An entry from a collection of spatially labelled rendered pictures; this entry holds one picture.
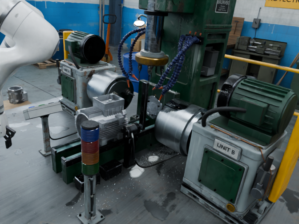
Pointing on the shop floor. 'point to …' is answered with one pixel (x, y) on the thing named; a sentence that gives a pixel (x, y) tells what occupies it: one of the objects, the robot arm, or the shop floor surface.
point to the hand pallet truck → (107, 42)
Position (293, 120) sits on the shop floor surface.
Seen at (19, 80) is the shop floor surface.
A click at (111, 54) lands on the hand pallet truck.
